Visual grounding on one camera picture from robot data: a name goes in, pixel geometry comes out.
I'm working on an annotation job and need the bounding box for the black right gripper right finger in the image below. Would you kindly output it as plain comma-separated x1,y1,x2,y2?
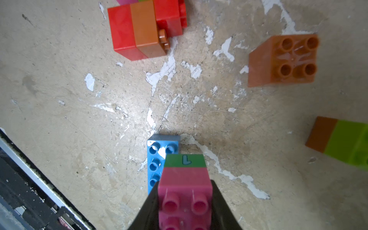
210,180,242,230

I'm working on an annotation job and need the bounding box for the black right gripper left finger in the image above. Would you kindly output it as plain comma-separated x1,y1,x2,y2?
128,182,160,230

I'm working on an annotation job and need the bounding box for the red long lego brick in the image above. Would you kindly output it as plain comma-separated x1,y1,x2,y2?
153,0,187,37

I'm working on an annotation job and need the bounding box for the lime green lego brick front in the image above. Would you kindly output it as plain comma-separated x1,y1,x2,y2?
324,120,368,171

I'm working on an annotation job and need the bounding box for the dark green lego brick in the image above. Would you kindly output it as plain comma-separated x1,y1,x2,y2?
164,154,207,168

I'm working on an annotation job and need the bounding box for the magenta lego brick front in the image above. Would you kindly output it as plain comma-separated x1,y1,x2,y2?
158,167,213,230

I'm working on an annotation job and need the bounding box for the red square lego brick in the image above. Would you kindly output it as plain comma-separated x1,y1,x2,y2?
108,5,148,61

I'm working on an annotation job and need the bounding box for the light blue long lego brick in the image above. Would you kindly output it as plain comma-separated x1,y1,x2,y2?
147,134,180,193

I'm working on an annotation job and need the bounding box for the brown lego brick front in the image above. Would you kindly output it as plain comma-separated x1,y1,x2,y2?
305,116,338,153

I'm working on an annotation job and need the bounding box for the magenta lego brick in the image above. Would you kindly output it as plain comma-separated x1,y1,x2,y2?
158,167,213,230
117,0,139,5

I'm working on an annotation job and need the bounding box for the brown lego brick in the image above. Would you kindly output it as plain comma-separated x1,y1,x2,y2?
130,1,166,58
247,34,320,87
305,116,338,153

